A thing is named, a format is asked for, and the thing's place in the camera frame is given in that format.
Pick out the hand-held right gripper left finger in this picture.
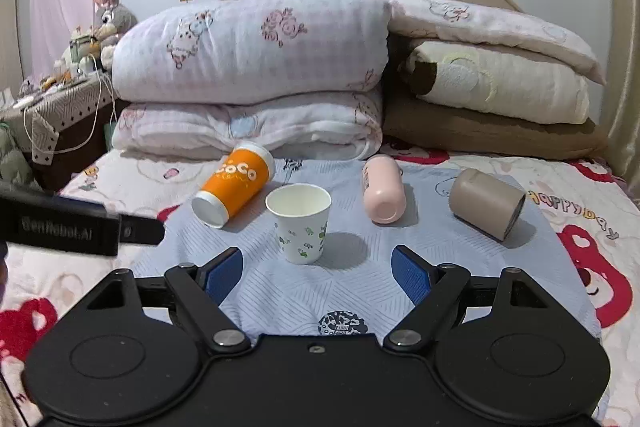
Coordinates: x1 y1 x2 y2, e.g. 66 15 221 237
80 247 251 356

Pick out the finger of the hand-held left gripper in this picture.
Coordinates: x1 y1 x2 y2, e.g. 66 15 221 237
117 214 166 248

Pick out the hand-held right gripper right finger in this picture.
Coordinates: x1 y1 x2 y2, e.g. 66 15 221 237
384 245 556 354

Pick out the orange cup with white lid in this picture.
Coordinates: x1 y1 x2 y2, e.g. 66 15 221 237
191 141 276 229

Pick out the taupe cup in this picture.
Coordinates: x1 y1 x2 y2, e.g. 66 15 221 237
448 168 527 242

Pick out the white floral paper cup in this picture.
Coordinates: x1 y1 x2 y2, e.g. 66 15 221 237
265 183 333 266

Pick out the green quilted cloth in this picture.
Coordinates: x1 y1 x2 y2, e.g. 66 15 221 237
0 121 36 190

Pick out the light blue patterned mat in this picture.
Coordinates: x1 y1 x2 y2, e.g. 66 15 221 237
131 158 602 344

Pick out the pink bottle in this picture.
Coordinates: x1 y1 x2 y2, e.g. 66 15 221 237
362 155 406 224

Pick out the nightstand with patterned cloth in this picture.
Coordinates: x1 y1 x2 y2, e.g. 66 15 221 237
0 69 121 194

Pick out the pink plaid folded quilt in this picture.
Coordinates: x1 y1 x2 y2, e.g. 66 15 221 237
110 0 392 106
110 89 384 162

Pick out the printed cartoon bed sheet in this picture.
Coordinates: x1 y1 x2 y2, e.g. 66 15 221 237
0 146 640 427

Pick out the cream and brown pillow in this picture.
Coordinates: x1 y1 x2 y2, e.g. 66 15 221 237
398 39 592 126

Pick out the grey plush rabbit toy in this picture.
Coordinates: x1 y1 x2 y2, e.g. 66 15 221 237
89 0 139 72

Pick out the pink printed pillow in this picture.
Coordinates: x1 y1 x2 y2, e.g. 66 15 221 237
376 0 607 86

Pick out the white charging cable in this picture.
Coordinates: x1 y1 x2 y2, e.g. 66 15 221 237
22 69 118 165

